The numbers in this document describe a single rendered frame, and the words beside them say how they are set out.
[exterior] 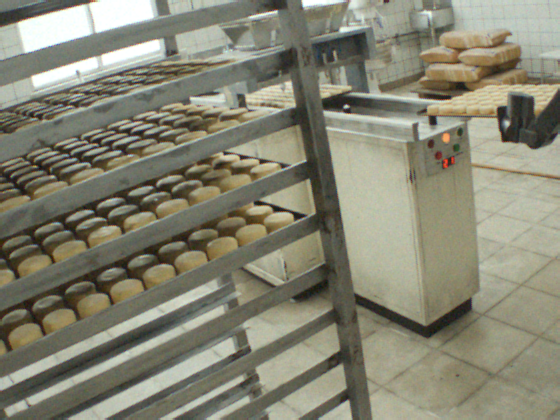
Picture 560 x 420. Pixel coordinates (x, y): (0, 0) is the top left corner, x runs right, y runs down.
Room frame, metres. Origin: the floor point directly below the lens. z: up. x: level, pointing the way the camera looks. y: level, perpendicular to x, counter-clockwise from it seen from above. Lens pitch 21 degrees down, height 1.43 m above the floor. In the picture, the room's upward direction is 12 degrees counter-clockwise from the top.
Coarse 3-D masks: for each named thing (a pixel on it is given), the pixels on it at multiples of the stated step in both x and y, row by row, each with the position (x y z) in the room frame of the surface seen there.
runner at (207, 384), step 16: (320, 320) 0.92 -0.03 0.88; (288, 336) 0.88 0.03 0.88; (304, 336) 0.90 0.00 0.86; (256, 352) 0.85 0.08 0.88; (272, 352) 0.86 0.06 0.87; (224, 368) 0.82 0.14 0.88; (240, 368) 0.83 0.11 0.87; (192, 384) 0.79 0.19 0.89; (208, 384) 0.80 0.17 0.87; (160, 400) 0.76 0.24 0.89; (176, 400) 0.77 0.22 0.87; (192, 400) 0.78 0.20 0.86; (128, 416) 0.72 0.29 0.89; (144, 416) 0.74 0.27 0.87; (160, 416) 0.75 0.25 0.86
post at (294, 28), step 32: (288, 0) 0.91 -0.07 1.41; (288, 32) 0.92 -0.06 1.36; (288, 64) 0.93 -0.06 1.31; (320, 96) 0.92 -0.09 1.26; (320, 128) 0.92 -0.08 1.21; (320, 160) 0.91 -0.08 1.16; (320, 192) 0.91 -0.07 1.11; (320, 224) 0.93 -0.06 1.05; (352, 288) 0.92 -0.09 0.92; (352, 320) 0.92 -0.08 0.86; (352, 352) 0.91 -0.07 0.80; (352, 384) 0.92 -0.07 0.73; (352, 416) 0.93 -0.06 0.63
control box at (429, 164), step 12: (432, 132) 2.07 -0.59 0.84; (444, 132) 2.06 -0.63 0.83; (456, 132) 2.09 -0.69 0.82; (420, 144) 2.01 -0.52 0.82; (444, 144) 2.06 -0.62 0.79; (420, 156) 2.02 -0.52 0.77; (432, 156) 2.02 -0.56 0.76; (444, 156) 2.05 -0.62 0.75; (456, 156) 2.08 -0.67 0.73; (468, 156) 2.12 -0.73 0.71; (420, 168) 2.03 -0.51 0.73; (432, 168) 2.02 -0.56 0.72
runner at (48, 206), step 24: (264, 120) 0.90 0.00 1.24; (288, 120) 0.93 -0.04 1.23; (192, 144) 0.84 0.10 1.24; (216, 144) 0.86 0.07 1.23; (240, 144) 0.88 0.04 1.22; (120, 168) 0.78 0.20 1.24; (144, 168) 0.80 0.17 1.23; (168, 168) 0.82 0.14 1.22; (72, 192) 0.74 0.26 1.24; (96, 192) 0.76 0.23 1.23; (0, 216) 0.69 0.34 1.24; (24, 216) 0.70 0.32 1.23; (48, 216) 0.72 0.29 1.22
